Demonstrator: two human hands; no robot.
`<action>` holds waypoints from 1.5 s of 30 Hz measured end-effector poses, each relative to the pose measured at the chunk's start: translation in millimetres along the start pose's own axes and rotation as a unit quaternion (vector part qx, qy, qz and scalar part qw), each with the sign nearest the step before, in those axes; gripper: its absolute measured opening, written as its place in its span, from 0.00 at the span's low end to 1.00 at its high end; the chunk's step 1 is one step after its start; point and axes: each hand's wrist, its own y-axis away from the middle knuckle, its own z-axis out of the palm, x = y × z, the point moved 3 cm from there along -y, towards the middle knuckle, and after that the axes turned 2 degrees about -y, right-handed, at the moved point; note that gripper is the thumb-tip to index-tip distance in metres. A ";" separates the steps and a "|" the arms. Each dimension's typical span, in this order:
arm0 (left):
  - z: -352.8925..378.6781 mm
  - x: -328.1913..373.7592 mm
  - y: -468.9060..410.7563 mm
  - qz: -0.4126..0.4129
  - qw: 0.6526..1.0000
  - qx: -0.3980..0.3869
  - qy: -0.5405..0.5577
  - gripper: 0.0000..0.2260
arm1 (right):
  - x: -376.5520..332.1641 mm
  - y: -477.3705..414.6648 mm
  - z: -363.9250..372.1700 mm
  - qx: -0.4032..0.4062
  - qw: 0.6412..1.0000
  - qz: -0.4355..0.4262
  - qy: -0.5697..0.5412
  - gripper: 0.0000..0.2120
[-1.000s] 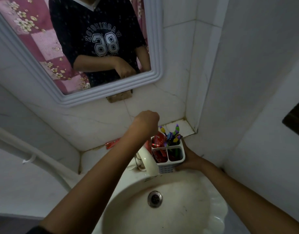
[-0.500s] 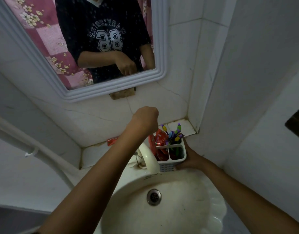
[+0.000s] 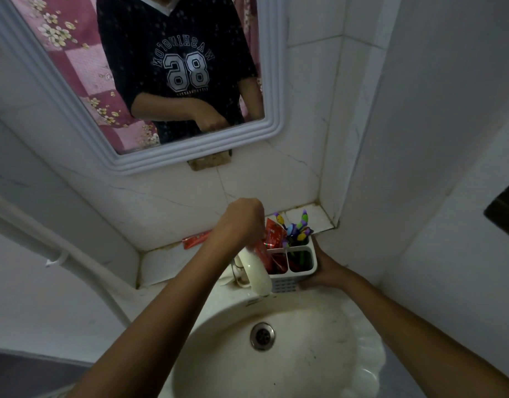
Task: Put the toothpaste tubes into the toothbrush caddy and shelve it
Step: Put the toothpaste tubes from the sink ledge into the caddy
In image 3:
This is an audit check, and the white faucet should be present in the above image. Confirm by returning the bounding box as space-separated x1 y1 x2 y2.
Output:
233 246 274 297

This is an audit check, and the dark wall fixture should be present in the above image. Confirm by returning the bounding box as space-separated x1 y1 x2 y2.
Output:
483 174 509 246

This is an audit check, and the white pipe clip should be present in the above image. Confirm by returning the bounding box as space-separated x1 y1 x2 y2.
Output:
45 250 69 268

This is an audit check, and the metal sink drain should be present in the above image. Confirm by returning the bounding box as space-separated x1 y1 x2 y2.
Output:
250 322 276 351

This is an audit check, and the red toothpaste box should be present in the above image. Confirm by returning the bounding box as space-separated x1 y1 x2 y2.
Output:
182 230 214 250

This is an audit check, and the person's right hand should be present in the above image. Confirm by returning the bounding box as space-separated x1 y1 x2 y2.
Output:
298 236 351 291

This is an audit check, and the white wall pipe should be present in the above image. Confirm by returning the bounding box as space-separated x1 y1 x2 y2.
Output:
0 187 134 329

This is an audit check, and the brown block under mirror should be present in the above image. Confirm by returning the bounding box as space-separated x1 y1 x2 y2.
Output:
187 150 233 171

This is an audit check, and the person's left hand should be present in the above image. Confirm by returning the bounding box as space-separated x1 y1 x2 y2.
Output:
212 197 266 252

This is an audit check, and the person's right forearm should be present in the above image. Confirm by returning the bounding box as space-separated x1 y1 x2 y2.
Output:
339 269 509 398

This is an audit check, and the white plastic toothbrush holder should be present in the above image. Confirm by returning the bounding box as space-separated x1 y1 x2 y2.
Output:
266 234 318 294

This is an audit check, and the person's left forearm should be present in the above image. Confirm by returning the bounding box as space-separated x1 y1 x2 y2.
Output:
67 238 248 398

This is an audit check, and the white framed mirror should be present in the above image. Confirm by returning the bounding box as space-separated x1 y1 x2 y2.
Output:
0 0 287 176

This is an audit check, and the red toothpaste tube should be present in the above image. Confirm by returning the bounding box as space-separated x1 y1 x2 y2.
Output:
254 218 287 275

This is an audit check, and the white ceramic sink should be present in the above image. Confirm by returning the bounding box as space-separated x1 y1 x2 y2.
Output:
158 267 386 398

